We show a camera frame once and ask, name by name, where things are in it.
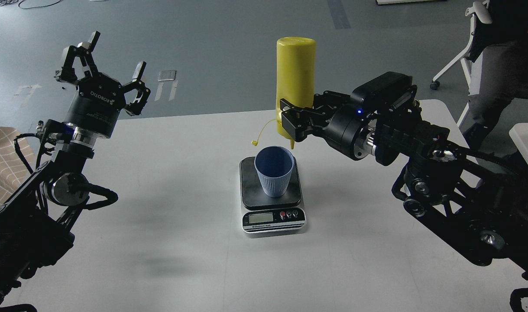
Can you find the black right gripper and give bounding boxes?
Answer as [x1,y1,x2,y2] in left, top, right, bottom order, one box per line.
[279,91,376,160]

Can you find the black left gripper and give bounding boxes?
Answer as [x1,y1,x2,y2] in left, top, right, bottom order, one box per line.
[54,31,151,138]

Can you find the yellow squeeze seasoning bottle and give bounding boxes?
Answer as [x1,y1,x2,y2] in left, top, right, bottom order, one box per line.
[274,37,317,150]

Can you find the blue ribbed plastic cup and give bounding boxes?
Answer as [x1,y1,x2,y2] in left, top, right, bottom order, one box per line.
[254,146,295,198]

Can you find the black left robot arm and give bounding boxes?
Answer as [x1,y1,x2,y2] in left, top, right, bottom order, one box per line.
[0,31,151,312]

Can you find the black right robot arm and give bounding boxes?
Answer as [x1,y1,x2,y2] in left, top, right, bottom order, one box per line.
[279,71,528,280]

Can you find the black digital kitchen scale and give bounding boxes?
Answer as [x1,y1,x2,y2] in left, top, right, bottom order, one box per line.
[240,157,307,236]

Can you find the beige checkered cloth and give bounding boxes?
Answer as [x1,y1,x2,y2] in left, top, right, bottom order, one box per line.
[0,127,30,206]

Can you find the white office chair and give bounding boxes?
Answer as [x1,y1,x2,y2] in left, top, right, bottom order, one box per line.
[429,0,494,128]

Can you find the seated person dark clothes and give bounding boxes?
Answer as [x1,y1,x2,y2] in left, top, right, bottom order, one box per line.
[463,0,528,150]

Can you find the black floor cables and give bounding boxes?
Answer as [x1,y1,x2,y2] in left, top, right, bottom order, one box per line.
[0,0,63,16]

